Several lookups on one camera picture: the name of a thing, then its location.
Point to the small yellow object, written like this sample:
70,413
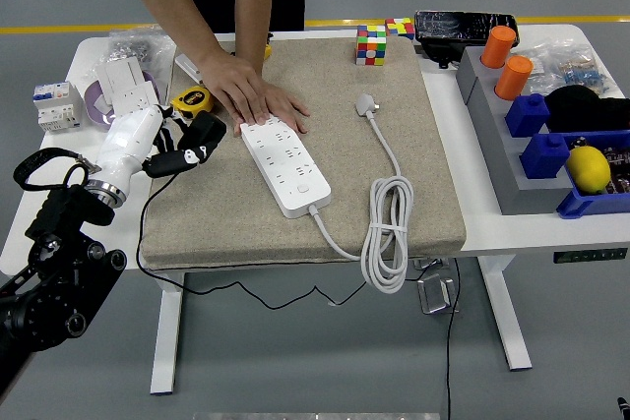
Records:
269,52

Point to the black power adapter plug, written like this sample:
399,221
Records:
207,127

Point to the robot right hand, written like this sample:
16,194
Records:
624,404

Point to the blue peg block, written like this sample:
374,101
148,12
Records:
526,115
544,157

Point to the grey stepped peg base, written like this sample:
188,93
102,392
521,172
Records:
492,135

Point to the clear bag of parts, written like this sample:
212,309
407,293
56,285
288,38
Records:
566,66

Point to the orange cylinder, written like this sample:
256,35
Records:
498,46
513,78

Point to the person's left hand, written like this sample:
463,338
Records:
288,107

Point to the small colourful puzzle cube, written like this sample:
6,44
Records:
401,26

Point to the white switch panel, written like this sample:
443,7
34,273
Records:
120,75

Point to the white wall socket panel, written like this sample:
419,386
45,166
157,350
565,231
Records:
130,98

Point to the white table leg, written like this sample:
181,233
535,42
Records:
167,341
507,321

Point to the yellow lemon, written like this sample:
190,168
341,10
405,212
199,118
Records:
588,169

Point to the large colourful puzzle cube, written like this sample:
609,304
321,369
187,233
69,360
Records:
371,46

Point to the table height control panel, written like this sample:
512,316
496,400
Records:
590,256

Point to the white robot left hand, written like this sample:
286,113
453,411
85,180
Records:
128,144

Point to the clear acrylic stand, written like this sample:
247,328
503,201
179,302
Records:
435,292
425,264

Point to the grey-brown table mat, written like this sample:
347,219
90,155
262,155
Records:
334,154

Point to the black film-wrapped box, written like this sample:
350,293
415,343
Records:
443,26

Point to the white power strip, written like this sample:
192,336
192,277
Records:
295,184

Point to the person's right hand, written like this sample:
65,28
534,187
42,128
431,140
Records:
231,80

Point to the clear bag of screws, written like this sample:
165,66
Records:
130,48

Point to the purple bowl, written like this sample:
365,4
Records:
93,101

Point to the white circuit breaker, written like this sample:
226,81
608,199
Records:
54,105

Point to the blue plastic bin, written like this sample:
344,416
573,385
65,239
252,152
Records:
581,203

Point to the yellow tape measure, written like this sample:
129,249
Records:
194,98

